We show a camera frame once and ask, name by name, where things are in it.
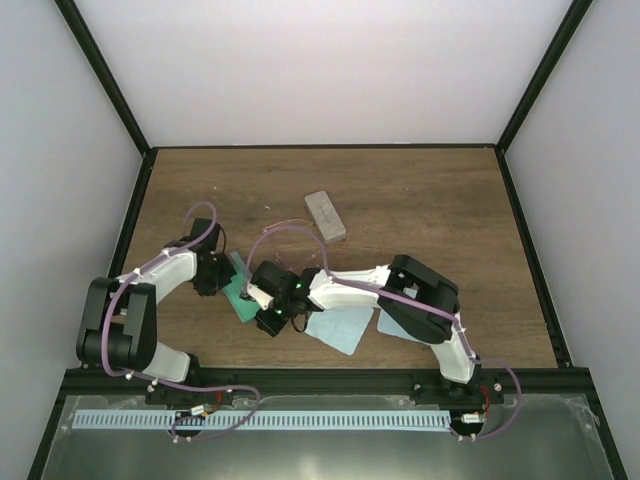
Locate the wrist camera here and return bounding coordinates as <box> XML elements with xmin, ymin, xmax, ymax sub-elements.
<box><xmin>241</xmin><ymin>261</ymin><xmax>297</xmax><ymax>310</ymax></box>
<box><xmin>188</xmin><ymin>217</ymin><xmax>226</xmax><ymax>252</ymax></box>

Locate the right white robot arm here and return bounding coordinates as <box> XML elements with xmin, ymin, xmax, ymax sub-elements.
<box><xmin>245</xmin><ymin>255</ymin><xmax>480</xmax><ymax>403</ymax></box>

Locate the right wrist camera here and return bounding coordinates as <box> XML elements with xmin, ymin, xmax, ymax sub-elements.
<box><xmin>241</xmin><ymin>261</ymin><xmax>297</xmax><ymax>310</ymax></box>

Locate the black enclosure frame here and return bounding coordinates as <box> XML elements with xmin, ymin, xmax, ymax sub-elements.
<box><xmin>27</xmin><ymin>0</ymin><xmax>629</xmax><ymax>480</ymax></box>

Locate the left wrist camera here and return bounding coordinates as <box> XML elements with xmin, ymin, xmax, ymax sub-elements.
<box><xmin>188</xmin><ymin>217</ymin><xmax>226</xmax><ymax>252</ymax></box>

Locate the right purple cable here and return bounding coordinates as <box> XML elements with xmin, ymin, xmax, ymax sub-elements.
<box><xmin>248</xmin><ymin>223</ymin><xmax>522</xmax><ymax>442</ymax></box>

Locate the light blue cloth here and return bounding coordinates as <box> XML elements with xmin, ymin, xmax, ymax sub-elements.
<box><xmin>305</xmin><ymin>307</ymin><xmax>374</xmax><ymax>356</ymax></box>
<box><xmin>377</xmin><ymin>310</ymin><xmax>415</xmax><ymax>341</ymax></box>

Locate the light grey glasses case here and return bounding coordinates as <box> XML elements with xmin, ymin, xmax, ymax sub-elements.
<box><xmin>304</xmin><ymin>191</ymin><xmax>347</xmax><ymax>244</ymax></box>

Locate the blue-grey glasses case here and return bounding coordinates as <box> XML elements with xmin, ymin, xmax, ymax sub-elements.
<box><xmin>223</xmin><ymin>251</ymin><xmax>259</xmax><ymax>323</ymax></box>

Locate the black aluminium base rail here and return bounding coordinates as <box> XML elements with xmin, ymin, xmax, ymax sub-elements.
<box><xmin>64</xmin><ymin>367</ymin><xmax>591</xmax><ymax>406</ymax></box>

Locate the light blue slotted cable duct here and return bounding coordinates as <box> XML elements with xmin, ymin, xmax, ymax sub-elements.
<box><xmin>72</xmin><ymin>409</ymin><xmax>451</xmax><ymax>433</ymax></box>

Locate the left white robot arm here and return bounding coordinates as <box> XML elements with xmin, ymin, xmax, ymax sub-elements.
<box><xmin>76</xmin><ymin>242</ymin><xmax>237</xmax><ymax>404</ymax></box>

